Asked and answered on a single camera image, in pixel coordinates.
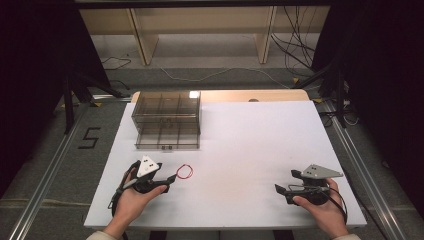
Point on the person's right hand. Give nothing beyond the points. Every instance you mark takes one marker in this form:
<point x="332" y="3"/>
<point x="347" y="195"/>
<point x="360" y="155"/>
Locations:
<point x="325" y="213"/>

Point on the person's left hand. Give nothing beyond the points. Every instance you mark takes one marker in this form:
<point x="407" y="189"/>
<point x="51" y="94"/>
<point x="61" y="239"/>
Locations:
<point x="131" y="203"/>

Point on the aluminium floor rail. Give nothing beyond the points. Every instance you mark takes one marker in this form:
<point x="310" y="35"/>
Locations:
<point x="366" y="180"/>
<point x="43" y="186"/>

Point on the smoky clear drawer box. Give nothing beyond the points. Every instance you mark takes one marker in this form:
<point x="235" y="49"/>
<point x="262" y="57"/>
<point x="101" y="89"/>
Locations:
<point x="166" y="106"/>

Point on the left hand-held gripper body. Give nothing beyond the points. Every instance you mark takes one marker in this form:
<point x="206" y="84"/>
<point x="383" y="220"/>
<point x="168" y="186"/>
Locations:
<point x="147" y="166"/>

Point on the black metal stand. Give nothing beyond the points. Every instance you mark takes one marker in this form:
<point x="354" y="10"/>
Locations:
<point x="69" y="106"/>
<point x="340" y="96"/>

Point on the light wooden shelf unit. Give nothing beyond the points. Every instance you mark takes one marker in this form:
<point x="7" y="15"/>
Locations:
<point x="200" y="23"/>

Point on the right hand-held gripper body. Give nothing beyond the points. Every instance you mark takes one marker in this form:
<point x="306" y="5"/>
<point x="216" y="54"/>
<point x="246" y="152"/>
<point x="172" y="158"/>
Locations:
<point x="318" y="171"/>

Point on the dark curtain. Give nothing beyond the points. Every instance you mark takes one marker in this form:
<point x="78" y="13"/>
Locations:
<point x="33" y="83"/>
<point x="390" y="83"/>

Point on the yellow tape piece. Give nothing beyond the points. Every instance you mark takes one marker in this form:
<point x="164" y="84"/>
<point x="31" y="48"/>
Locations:
<point x="296" y="80"/>
<point x="97" y="104"/>
<point x="317" y="100"/>

